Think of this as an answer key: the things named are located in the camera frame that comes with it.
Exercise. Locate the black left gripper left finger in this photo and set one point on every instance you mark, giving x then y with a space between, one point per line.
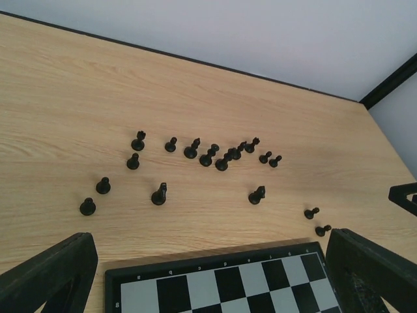
58 279

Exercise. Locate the black queen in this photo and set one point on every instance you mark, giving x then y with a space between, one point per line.
206 160

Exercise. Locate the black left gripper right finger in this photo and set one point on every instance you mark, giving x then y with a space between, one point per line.
366 275

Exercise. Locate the black pawn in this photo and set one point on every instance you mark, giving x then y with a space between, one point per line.
170 146
264 158
322 230
88 207
133 162
103 186
274 162
310 213

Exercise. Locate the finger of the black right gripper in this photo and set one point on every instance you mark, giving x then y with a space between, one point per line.
398 195

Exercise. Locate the black bishop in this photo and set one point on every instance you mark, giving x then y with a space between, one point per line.
237 151
191 151

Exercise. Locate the black and white chessboard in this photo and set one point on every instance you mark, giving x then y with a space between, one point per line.
291 278

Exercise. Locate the black king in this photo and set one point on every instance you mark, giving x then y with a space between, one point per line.
222 164

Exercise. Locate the black knight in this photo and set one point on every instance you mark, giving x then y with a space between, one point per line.
256 196
159 197

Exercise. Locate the black rook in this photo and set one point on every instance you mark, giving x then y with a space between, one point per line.
250 147
138 144

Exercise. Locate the black enclosure frame post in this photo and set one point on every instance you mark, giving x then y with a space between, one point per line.
392 82

